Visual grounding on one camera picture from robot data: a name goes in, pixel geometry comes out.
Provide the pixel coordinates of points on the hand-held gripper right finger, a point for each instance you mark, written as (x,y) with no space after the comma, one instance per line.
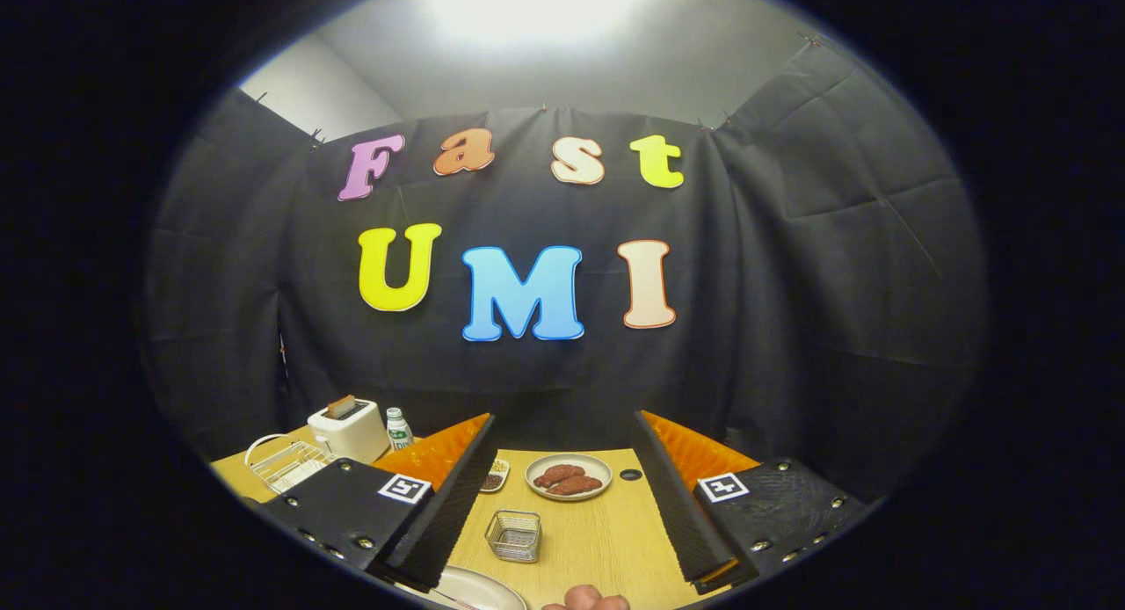
(672,504)

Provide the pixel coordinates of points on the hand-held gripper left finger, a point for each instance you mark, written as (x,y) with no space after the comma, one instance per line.
(448,504)

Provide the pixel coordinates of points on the beige round plate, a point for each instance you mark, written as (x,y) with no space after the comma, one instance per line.
(488,588)

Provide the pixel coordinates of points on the beige plate with patties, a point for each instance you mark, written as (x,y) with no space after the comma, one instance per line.
(598,468)

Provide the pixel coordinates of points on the white divided snack tray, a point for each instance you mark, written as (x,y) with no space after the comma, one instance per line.
(504,478)

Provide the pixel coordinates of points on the clear bottle green label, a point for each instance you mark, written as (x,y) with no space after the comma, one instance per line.
(399,432)

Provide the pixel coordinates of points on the brown meat patty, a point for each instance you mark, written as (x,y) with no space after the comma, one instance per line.
(558,474)
(577,486)

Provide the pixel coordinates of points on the white toaster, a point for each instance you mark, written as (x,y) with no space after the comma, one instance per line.
(356,439)

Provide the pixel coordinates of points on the toast slice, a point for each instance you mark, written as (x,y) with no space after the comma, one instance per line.
(341,407)

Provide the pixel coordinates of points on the black backdrop cloth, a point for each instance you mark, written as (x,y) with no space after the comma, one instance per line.
(791,285)

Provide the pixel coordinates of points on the bright ceiling light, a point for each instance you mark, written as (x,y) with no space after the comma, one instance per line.
(536,3)

